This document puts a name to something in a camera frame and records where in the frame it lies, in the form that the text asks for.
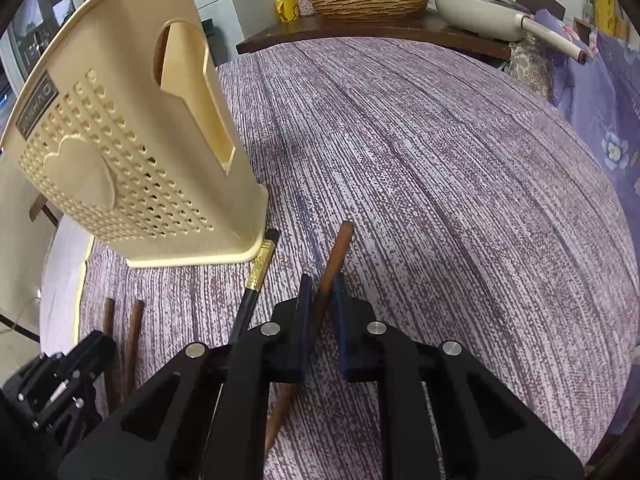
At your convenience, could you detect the brown wooden chopstick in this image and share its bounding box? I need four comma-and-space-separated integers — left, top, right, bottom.
122, 299, 144, 400
265, 221, 354, 457
103, 297, 119, 414

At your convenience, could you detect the black chopstick gold band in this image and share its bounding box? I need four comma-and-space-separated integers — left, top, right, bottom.
153, 28, 169, 84

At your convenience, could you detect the wooden chair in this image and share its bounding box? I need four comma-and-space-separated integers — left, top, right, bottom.
28, 194, 60, 228

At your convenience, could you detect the cream plastic utensil holder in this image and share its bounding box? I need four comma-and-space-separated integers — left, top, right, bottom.
1, 0, 268, 268

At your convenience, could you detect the dark wooden counter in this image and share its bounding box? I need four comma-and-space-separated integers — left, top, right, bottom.
235, 12, 511, 61

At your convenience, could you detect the pink patterned small cup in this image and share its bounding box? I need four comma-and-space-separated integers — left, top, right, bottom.
297, 0, 314, 16

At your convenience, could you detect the yellow mug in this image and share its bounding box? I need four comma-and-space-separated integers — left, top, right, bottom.
274, 0, 302, 23

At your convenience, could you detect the purple floral cloth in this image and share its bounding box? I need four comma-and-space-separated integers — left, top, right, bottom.
506, 6, 640, 441

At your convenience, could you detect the white pot with glass lid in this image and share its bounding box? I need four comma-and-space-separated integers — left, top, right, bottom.
435, 0, 589, 64

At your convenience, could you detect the yellow roll package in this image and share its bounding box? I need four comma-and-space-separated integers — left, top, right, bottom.
594, 0, 629, 41

